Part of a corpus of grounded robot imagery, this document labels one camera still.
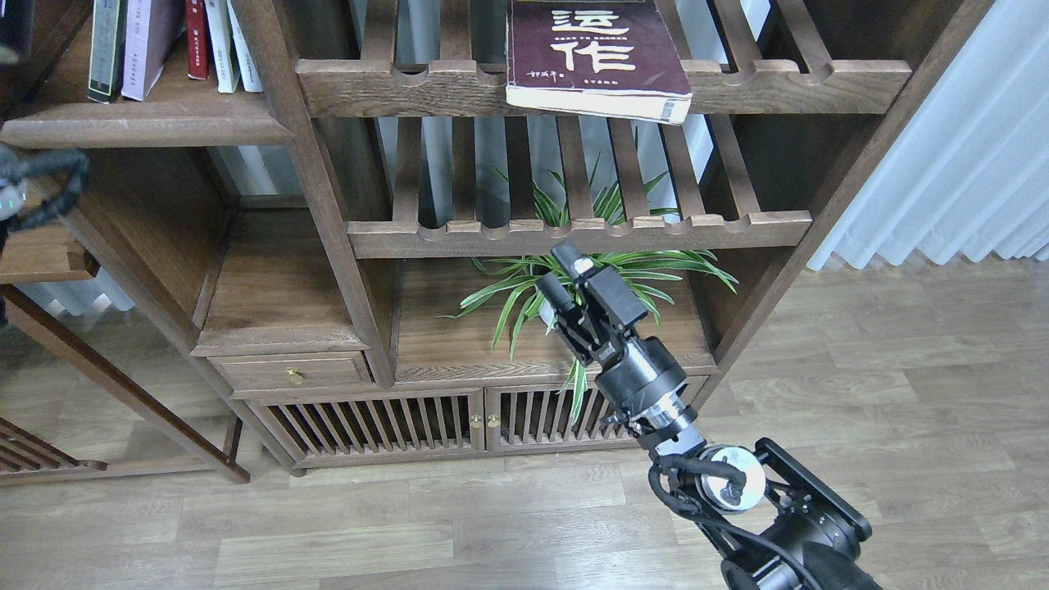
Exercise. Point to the red upright book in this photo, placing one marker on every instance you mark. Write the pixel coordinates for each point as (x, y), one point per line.
(196, 30)

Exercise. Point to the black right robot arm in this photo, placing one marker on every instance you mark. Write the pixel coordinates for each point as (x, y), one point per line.
(775, 524)

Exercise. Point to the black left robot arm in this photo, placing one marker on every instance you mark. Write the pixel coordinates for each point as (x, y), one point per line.
(16, 171)

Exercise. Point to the white upright book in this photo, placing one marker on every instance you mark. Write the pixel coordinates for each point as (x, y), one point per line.
(222, 44)
(247, 67)

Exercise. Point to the brass drawer knob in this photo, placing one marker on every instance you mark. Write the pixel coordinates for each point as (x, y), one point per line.
(295, 377)

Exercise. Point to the white curtain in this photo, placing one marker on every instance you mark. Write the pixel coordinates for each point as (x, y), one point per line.
(968, 176)

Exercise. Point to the white lavender paperback book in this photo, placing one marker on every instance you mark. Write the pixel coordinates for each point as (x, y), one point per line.
(152, 28)

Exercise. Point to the dark red book chinese title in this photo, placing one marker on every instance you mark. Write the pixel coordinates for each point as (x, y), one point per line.
(599, 58)

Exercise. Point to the white upright book right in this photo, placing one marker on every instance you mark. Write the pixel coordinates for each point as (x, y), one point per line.
(247, 67)

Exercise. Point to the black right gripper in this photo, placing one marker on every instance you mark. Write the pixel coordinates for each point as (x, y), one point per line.
(638, 377)

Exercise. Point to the dark wooden bookshelf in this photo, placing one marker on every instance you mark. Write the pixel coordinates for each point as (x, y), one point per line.
(327, 222)

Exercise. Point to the white plant pot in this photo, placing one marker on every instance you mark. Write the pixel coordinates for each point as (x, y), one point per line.
(547, 312)

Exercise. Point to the green spider plant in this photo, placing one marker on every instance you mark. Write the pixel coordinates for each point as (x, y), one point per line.
(520, 275)

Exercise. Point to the wooden side furniture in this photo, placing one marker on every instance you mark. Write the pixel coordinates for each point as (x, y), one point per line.
(51, 255)

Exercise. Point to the black book yellow-green cover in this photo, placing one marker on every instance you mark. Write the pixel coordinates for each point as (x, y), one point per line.
(108, 38)

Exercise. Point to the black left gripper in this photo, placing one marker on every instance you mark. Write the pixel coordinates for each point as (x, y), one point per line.
(17, 18)

